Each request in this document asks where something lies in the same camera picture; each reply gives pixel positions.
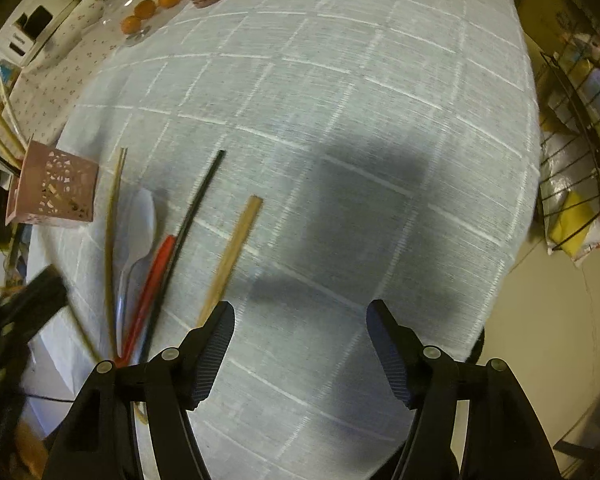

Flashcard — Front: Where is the glass jar with oranges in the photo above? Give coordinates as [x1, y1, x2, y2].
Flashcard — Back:
[100, 0, 184, 47]

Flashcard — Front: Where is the floral cloth on cabinet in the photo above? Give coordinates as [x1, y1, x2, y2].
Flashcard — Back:
[9, 0, 123, 144]

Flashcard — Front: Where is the thin bamboo chopstick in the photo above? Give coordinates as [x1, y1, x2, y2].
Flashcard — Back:
[104, 148, 128, 358]

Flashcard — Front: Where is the white air fryer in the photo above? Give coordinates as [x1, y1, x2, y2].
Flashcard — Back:
[0, 0, 81, 68]

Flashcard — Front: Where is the pink perforated utensil holder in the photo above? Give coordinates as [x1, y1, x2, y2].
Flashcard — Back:
[5, 140, 99, 228]

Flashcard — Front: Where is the grey checked tablecloth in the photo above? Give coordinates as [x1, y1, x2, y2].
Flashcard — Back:
[29, 0, 539, 479]

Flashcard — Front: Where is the black wire rack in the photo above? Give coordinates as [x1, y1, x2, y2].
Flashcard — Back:
[535, 32, 600, 262]

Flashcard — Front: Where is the white plastic spoon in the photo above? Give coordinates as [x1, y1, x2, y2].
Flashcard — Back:
[114, 188, 157, 358]

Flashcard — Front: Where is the wide wooden chopstick pair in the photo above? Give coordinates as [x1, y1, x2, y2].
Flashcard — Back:
[196, 195, 263, 327]

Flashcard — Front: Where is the black chopstick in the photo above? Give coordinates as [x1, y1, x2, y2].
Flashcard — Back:
[138, 150, 226, 363]

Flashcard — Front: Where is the red plastic spoon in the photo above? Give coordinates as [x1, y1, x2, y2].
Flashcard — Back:
[116, 234, 176, 366]

